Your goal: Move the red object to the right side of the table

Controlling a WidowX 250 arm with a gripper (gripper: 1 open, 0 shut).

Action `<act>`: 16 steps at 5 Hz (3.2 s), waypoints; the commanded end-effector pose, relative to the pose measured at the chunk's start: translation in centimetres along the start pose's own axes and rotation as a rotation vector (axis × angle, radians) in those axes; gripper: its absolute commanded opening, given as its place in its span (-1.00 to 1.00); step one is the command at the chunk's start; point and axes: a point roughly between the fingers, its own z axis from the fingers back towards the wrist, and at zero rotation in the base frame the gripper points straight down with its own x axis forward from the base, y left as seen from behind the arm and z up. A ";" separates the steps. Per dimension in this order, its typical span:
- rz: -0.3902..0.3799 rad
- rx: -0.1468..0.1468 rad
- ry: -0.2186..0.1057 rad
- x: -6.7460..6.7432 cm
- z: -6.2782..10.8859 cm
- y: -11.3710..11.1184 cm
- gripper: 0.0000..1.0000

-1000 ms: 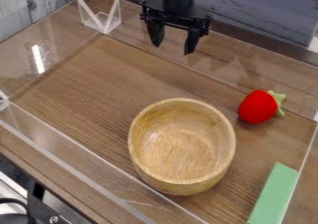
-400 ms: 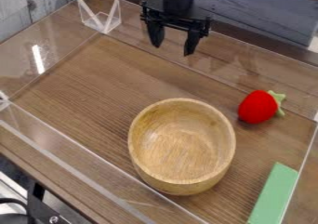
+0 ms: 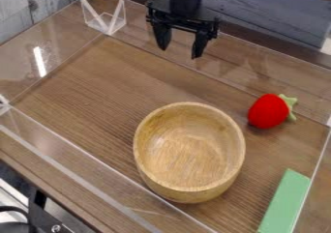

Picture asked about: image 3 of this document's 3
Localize green tape strip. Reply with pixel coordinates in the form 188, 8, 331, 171
258, 169, 311, 233

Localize clear acrylic enclosure wall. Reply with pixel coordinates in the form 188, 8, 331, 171
0, 0, 331, 233

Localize black cable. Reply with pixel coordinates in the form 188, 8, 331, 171
0, 203, 36, 233

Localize wooden bowl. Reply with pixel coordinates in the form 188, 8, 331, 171
134, 102, 246, 204

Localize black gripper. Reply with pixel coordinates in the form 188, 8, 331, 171
146, 0, 220, 59

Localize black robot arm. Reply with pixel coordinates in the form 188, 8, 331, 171
146, 0, 222, 59

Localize clear acrylic corner bracket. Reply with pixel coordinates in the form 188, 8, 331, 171
80, 0, 127, 36

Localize red plush strawberry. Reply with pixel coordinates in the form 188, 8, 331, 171
247, 94, 299, 129

